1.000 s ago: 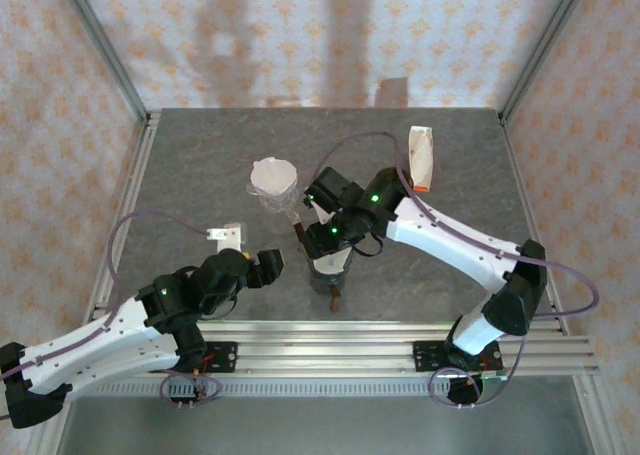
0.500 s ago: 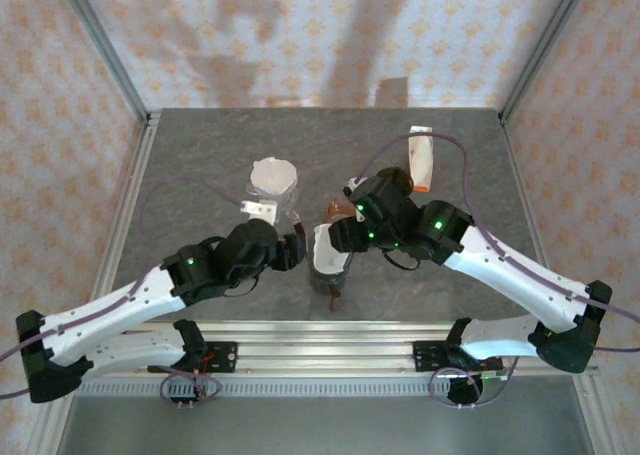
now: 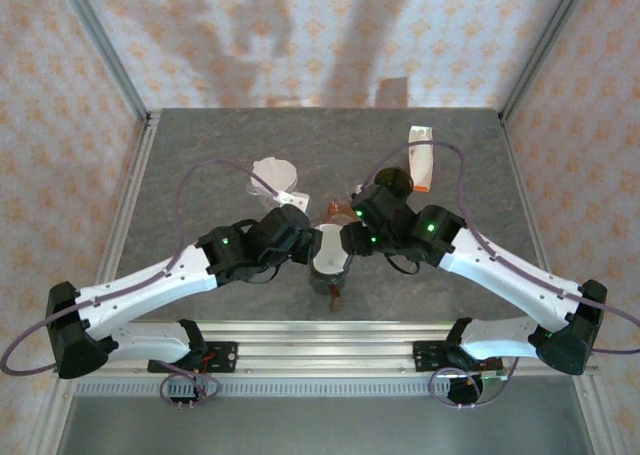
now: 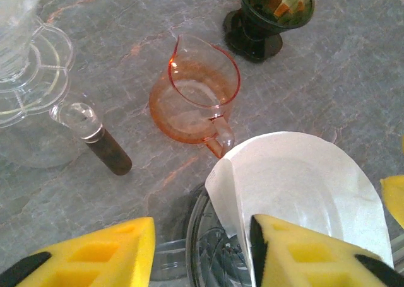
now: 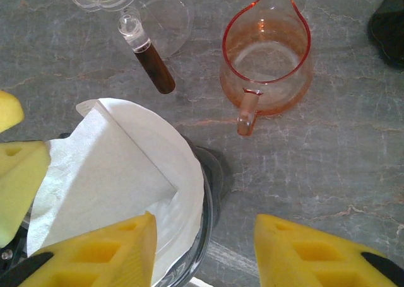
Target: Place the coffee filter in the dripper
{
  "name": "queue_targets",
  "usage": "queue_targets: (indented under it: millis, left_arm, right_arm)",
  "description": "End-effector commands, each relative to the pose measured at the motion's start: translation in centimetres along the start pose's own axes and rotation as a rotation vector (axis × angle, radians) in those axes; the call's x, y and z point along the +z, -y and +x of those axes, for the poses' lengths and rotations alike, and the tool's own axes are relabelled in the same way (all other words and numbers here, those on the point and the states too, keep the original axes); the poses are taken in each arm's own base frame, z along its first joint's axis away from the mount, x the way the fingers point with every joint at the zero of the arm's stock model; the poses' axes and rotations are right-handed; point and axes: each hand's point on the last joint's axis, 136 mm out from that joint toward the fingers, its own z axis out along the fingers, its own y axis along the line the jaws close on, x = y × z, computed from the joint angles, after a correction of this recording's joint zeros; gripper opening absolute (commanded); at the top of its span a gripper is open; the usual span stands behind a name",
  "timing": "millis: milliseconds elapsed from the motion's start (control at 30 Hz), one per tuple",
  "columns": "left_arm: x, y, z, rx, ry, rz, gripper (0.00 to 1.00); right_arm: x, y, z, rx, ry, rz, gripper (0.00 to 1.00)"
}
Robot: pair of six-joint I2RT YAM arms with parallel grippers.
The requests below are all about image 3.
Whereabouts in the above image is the grey ribbed coffee dripper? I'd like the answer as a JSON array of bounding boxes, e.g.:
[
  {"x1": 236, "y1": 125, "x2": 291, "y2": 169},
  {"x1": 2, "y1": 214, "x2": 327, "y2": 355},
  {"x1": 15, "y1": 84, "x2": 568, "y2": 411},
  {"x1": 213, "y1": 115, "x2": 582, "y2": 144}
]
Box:
[{"x1": 308, "y1": 257, "x2": 354, "y2": 284}]

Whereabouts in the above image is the brown transparent coffee dripper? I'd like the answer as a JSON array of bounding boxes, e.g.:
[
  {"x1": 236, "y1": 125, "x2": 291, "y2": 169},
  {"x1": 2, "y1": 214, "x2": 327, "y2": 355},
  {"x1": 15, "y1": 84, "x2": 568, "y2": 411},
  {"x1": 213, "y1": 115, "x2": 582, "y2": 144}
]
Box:
[{"x1": 322, "y1": 199, "x2": 361, "y2": 226}]

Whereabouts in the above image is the dark green coffee dripper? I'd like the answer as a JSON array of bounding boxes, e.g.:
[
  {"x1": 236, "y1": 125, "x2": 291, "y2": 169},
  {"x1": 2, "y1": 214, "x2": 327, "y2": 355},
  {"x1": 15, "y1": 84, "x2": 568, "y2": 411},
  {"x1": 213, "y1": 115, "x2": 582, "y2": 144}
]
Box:
[{"x1": 374, "y1": 167, "x2": 415, "y2": 196}]

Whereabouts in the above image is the grey octagonal server wooden handle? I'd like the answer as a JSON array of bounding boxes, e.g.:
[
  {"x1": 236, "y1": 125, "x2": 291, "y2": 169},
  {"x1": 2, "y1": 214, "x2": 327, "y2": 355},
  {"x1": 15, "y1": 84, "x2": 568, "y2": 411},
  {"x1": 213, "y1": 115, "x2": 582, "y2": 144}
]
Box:
[{"x1": 309, "y1": 274, "x2": 349, "y2": 311}]

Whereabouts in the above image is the white orange filter package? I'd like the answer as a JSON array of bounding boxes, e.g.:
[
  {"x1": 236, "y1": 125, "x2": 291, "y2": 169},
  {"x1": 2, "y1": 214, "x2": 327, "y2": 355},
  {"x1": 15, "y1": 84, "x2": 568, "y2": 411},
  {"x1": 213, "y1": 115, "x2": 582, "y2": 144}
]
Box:
[{"x1": 407, "y1": 125, "x2": 435, "y2": 193}]

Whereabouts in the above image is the grey metal panel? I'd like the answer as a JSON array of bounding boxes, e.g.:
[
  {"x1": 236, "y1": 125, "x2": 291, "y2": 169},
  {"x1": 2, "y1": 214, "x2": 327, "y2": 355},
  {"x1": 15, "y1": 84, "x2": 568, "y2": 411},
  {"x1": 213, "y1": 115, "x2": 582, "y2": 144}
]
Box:
[{"x1": 54, "y1": 394, "x2": 596, "y2": 455}]

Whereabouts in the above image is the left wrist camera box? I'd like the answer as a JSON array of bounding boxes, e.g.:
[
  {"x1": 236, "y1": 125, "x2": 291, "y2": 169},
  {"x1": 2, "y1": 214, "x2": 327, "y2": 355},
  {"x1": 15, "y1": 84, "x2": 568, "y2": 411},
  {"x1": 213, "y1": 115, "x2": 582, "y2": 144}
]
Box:
[{"x1": 277, "y1": 190, "x2": 311, "y2": 212}]

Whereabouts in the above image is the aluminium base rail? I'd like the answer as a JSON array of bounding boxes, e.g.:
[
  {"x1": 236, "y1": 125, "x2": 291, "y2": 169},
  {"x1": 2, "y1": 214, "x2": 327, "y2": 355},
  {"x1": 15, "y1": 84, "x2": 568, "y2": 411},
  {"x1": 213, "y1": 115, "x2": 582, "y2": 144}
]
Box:
[{"x1": 147, "y1": 319, "x2": 506, "y2": 377}]

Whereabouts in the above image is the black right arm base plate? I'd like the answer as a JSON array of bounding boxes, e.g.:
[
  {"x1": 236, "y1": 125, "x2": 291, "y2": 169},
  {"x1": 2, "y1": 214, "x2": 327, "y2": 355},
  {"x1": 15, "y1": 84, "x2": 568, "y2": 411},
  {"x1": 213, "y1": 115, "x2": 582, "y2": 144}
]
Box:
[{"x1": 413, "y1": 342, "x2": 451, "y2": 374}]

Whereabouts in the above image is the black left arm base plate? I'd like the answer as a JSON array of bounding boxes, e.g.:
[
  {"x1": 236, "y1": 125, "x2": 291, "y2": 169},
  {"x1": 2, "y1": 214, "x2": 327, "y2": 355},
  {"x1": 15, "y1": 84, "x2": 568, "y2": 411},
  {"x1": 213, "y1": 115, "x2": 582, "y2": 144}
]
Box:
[{"x1": 199, "y1": 342, "x2": 239, "y2": 375}]

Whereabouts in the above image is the grey slotted cable duct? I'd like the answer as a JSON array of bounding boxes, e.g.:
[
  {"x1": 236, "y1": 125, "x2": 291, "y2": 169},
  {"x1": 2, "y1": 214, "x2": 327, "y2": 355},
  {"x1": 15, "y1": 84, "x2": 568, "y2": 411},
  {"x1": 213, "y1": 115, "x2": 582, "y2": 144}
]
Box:
[{"x1": 74, "y1": 379, "x2": 451, "y2": 399}]

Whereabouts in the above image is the aluminium right table side rail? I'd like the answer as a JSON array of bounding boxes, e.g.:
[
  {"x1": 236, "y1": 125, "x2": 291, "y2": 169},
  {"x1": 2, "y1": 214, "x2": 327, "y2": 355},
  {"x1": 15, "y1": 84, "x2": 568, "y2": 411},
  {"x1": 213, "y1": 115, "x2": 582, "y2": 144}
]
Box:
[{"x1": 498, "y1": 114, "x2": 551, "y2": 296}]

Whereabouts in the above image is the aluminium table side rail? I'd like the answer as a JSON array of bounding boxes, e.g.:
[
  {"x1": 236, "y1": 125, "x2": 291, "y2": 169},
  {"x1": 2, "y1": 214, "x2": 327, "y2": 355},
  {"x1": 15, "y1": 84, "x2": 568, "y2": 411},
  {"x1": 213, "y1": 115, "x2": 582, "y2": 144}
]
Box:
[
  {"x1": 498, "y1": 114, "x2": 551, "y2": 296},
  {"x1": 94, "y1": 112, "x2": 162, "y2": 326}
]

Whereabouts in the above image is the aluminium left table side rail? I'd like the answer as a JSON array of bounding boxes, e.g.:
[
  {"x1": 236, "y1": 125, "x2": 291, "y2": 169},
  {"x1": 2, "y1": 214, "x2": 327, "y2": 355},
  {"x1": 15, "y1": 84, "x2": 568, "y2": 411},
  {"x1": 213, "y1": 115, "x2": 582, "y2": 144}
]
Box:
[{"x1": 94, "y1": 112, "x2": 162, "y2": 326}]

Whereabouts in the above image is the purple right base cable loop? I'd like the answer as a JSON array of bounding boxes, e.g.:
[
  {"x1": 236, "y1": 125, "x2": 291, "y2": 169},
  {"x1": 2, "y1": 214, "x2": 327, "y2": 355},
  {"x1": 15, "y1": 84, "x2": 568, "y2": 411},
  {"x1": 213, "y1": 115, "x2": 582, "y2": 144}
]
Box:
[{"x1": 429, "y1": 367, "x2": 514, "y2": 410}]

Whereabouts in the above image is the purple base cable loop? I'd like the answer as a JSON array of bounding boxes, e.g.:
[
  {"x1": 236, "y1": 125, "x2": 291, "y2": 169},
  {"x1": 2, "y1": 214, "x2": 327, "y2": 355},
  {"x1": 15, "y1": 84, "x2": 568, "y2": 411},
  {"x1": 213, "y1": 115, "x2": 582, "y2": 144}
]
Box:
[
  {"x1": 429, "y1": 367, "x2": 514, "y2": 410},
  {"x1": 159, "y1": 372, "x2": 222, "y2": 409}
]

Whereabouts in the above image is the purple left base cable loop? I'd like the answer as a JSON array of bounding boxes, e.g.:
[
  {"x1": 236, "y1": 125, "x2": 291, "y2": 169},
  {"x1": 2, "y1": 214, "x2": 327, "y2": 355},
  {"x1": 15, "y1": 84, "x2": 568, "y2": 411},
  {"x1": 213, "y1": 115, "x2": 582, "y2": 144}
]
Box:
[{"x1": 159, "y1": 372, "x2": 222, "y2": 409}]

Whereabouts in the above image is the aluminium right frame post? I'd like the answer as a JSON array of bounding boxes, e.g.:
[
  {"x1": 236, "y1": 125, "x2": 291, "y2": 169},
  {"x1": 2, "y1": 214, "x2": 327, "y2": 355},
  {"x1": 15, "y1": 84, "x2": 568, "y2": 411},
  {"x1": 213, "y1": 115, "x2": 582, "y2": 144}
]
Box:
[{"x1": 499, "y1": 0, "x2": 594, "y2": 122}]

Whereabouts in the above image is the aluminium frame post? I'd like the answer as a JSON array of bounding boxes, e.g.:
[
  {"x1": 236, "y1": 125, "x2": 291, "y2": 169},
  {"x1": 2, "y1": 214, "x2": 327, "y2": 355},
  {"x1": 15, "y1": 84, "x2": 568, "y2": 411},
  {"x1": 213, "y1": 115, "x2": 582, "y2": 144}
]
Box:
[
  {"x1": 499, "y1": 0, "x2": 594, "y2": 122},
  {"x1": 54, "y1": 0, "x2": 151, "y2": 121}
]

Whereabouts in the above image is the aluminium left frame post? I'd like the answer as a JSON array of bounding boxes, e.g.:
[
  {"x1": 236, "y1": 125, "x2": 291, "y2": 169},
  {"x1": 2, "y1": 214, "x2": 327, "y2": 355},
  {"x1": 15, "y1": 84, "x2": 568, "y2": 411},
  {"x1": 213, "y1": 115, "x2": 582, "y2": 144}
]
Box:
[{"x1": 54, "y1": 0, "x2": 151, "y2": 121}]

